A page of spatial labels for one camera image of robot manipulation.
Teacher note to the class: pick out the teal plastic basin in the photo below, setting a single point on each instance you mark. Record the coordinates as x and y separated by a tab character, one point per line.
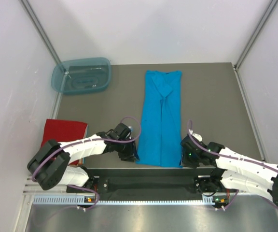
81	76

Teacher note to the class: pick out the grey slotted cable duct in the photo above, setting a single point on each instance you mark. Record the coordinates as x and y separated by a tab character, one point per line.
88	201

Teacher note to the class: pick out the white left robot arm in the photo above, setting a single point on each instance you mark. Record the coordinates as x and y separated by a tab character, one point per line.
50	166

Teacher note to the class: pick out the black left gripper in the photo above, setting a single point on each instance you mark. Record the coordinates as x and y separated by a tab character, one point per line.
131	154

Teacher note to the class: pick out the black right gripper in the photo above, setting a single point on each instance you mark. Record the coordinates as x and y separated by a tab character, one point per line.
186	162

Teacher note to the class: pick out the left aluminium corner post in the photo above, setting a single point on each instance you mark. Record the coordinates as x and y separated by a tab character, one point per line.
40	30

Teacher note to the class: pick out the aluminium corner post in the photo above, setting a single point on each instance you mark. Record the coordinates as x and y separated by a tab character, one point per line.
40	30
255	34

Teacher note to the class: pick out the aluminium frame rail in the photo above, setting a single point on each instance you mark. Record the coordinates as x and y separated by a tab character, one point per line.
31	187

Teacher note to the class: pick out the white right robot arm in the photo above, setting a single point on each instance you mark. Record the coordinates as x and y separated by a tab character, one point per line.
231	171

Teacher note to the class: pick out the red folded t shirt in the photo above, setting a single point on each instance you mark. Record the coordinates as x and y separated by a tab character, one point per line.
64	130

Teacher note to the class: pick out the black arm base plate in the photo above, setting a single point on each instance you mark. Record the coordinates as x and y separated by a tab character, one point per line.
148	181

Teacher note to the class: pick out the blue t shirt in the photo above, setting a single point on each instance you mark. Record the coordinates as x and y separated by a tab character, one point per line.
159	142

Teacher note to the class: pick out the right aluminium corner post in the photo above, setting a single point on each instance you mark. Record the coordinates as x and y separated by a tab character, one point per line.
255	34

